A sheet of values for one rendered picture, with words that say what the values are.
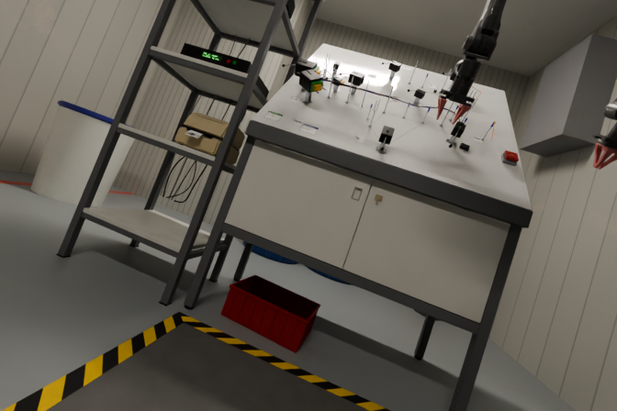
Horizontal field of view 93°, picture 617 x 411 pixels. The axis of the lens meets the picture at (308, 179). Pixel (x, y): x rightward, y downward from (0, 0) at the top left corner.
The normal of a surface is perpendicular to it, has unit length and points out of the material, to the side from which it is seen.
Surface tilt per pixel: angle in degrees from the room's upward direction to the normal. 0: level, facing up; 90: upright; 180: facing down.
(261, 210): 90
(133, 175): 90
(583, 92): 90
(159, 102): 90
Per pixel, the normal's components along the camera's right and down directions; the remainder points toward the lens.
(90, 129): 0.46, 0.17
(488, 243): -0.14, -0.12
